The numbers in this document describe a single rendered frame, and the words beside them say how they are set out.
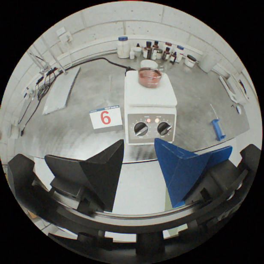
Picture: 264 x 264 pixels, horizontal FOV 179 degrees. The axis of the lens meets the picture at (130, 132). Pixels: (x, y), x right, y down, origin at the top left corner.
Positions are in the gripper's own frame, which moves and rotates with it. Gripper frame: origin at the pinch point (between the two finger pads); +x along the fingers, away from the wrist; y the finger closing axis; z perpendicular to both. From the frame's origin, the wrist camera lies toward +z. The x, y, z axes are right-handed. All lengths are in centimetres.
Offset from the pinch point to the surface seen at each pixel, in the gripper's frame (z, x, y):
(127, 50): 33.0, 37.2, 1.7
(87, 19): 61, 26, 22
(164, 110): 2.2, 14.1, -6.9
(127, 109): 2.6, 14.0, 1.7
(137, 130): -2.0, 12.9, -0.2
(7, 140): -7, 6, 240
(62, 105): 6.9, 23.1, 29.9
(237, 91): 28, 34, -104
